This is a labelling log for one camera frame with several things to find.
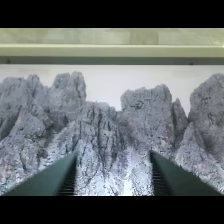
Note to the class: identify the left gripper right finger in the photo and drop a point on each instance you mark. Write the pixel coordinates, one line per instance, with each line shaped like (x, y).
(176, 180)

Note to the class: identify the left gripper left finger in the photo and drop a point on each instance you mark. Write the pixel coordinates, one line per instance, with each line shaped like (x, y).
(50, 180)

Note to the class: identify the silver frame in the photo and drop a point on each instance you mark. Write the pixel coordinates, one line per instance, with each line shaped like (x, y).
(110, 51)

